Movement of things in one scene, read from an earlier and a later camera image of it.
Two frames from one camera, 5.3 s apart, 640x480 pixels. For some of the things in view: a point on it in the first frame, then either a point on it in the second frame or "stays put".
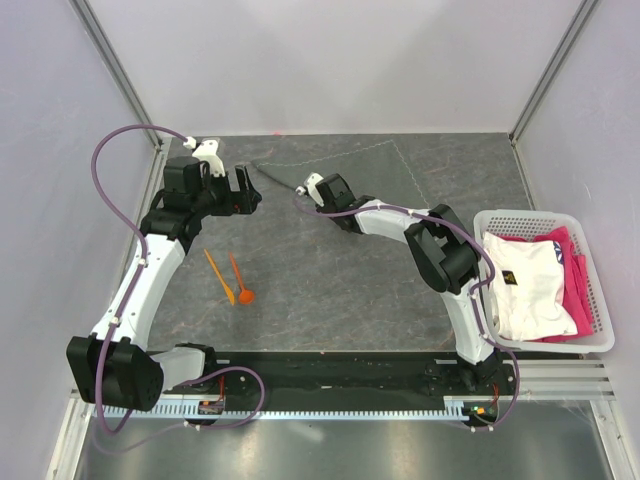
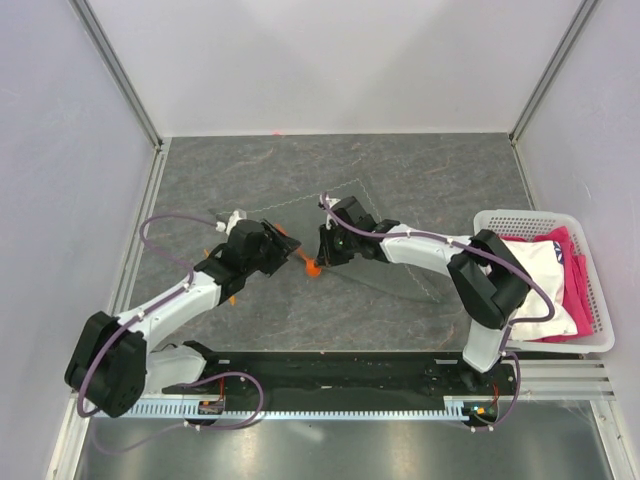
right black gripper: [323, 208] → [327, 256]
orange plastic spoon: [246, 296] → [311, 267]
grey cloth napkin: [377, 171] → [298, 280]
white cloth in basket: [528, 289] stays put
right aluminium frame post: [575, 26] stays put
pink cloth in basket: [576, 292] stays put
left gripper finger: [246, 202] → [286, 245]
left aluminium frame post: [100, 40] stays put
